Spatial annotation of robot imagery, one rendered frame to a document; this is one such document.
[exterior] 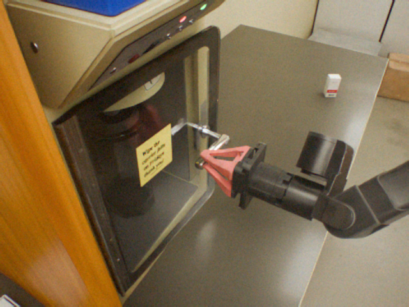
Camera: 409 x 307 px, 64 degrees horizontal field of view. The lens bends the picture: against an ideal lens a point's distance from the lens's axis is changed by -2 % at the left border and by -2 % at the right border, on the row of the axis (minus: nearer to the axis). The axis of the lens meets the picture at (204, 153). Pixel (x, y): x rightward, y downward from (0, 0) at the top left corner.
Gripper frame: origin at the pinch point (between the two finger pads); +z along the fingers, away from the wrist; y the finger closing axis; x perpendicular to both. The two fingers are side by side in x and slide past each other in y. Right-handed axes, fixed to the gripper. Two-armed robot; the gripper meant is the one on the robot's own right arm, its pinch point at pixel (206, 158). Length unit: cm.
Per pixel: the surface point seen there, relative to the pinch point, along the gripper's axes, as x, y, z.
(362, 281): -71, -120, -50
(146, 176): 9.9, 1.9, 5.0
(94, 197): 19.1, 6.2, 5.6
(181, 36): -4.5, 18.3, 6.9
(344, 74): -91, -26, -10
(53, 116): 19.8, 19.1, 6.9
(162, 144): 5.4, 5.2, 4.6
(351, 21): -290, -77, 15
